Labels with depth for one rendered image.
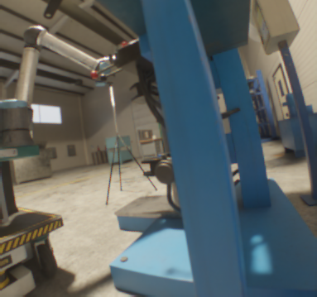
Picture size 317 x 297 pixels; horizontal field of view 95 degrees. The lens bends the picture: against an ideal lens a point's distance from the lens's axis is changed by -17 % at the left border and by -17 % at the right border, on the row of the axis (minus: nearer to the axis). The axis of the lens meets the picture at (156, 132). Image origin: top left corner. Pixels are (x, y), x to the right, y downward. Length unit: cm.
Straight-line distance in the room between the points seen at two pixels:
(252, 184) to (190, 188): 96
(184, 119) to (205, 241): 14
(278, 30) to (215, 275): 143
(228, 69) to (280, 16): 59
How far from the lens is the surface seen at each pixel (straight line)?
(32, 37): 142
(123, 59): 73
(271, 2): 159
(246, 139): 110
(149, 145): 726
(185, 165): 19
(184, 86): 20
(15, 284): 104
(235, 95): 111
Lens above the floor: 60
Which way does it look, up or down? 5 degrees up
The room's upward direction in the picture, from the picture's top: 10 degrees counter-clockwise
